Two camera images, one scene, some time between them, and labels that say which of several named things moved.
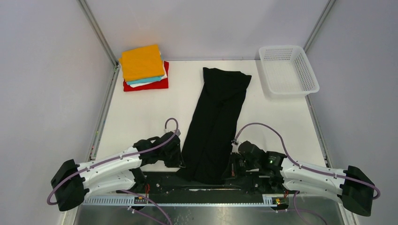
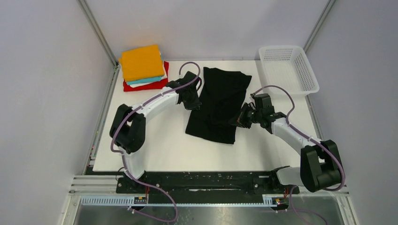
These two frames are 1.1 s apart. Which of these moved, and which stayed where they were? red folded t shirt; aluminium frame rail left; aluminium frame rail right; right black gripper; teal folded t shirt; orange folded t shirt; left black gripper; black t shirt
Moved: black t shirt; left black gripper; right black gripper
Stayed: aluminium frame rail right; teal folded t shirt; aluminium frame rail left; orange folded t shirt; red folded t shirt
